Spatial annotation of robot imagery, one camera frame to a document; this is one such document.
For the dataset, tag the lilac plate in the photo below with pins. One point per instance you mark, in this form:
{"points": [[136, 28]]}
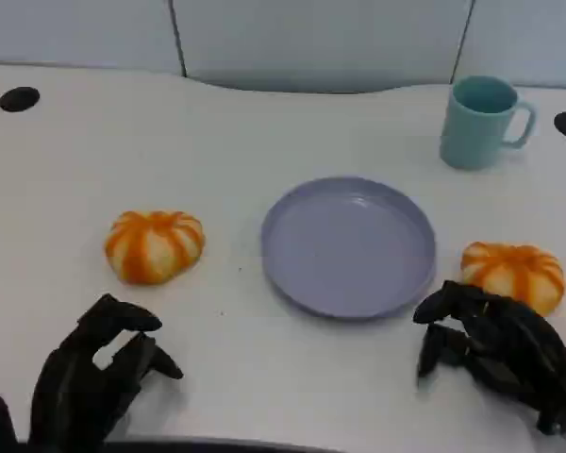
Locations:
{"points": [[349, 250]]}

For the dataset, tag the pale green mug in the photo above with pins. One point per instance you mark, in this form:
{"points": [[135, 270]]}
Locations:
{"points": [[474, 132]]}

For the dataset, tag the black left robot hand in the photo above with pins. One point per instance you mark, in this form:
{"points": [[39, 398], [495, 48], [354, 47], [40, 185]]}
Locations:
{"points": [[75, 377]]}

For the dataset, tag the orange white toy bread roll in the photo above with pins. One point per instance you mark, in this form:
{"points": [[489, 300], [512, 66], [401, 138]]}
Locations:
{"points": [[153, 247], [514, 269]]}

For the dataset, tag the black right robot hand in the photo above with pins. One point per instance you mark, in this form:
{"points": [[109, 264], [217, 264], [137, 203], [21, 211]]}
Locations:
{"points": [[514, 349]]}

